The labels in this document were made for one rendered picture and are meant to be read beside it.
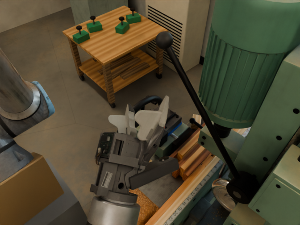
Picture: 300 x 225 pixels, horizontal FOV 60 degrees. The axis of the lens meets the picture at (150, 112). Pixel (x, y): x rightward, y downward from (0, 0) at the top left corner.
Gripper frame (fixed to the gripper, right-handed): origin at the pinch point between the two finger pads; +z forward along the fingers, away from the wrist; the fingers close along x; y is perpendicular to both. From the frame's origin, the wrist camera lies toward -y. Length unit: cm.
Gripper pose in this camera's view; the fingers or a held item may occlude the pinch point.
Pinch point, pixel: (149, 100)
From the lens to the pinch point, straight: 53.8
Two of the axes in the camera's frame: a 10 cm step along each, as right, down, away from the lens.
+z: 2.1, -9.6, 2.1
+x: -5.3, 0.7, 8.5
